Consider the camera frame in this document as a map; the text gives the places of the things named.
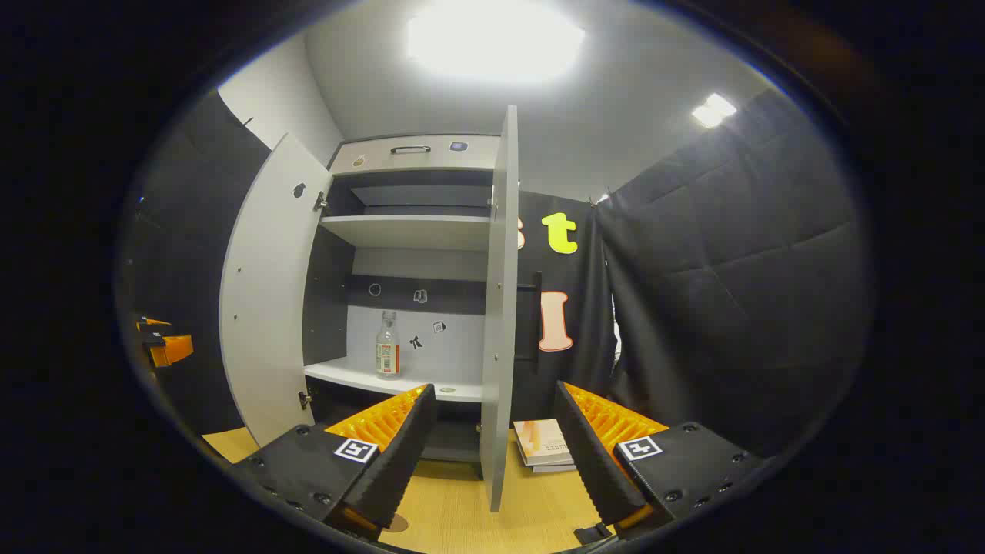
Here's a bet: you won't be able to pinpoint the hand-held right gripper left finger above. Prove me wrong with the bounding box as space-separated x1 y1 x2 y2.
231 383 438 542

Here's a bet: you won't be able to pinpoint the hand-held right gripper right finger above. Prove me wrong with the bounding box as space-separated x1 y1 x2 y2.
553 380 766 539

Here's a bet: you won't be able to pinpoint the grey cabinet door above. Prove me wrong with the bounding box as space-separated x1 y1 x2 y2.
479 105 519 512
219 132 333 447

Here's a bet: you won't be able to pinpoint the clear plastic bottle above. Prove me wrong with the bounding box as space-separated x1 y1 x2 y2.
376 310 401 379

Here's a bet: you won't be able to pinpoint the white cabinet shelf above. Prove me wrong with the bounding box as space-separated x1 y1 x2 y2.
319 214 493 252
304 355 486 403

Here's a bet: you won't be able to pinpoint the grey cabinet top panel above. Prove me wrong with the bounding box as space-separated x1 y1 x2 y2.
331 135 501 175

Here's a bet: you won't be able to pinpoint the black backdrop cloth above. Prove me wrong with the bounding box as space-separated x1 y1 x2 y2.
514 191 618 422

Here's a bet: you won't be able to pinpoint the small ceiling light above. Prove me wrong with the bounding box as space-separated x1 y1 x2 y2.
691 92 738 129

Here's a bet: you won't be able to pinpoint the large ceiling light panel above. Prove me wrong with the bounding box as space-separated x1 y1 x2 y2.
406 0 586 82

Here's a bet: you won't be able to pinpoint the black door handle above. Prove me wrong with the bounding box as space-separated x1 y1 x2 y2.
517 271 544 375

